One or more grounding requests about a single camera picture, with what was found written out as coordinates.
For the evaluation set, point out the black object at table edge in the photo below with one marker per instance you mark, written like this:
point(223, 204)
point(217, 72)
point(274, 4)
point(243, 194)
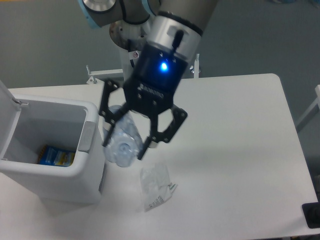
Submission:
point(311, 213)

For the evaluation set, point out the white metal base frame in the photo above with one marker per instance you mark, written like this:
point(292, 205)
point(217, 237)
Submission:
point(117, 74)

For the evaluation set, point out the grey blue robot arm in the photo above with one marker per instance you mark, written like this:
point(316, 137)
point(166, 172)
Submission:
point(160, 38)

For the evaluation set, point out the crumpled white plastic wrapper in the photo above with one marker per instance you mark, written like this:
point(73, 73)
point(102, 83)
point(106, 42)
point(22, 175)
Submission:
point(156, 186)

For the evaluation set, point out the white frame at right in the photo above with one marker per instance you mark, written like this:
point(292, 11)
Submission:
point(312, 110)

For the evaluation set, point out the white plastic trash can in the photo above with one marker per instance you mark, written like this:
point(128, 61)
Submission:
point(28, 123)

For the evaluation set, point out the clear plastic water bottle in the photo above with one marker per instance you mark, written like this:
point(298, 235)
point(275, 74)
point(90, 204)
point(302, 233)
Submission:
point(125, 143)

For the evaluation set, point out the blue yellow package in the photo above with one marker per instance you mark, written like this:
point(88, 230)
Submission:
point(54, 156)

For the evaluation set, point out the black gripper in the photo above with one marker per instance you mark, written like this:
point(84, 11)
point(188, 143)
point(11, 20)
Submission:
point(155, 82)

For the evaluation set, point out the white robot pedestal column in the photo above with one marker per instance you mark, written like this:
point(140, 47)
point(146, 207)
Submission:
point(130, 40)

